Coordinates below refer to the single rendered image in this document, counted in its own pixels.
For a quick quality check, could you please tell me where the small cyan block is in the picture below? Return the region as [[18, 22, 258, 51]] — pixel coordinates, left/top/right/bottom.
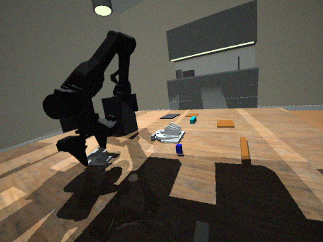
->
[[190, 116, 197, 124]]

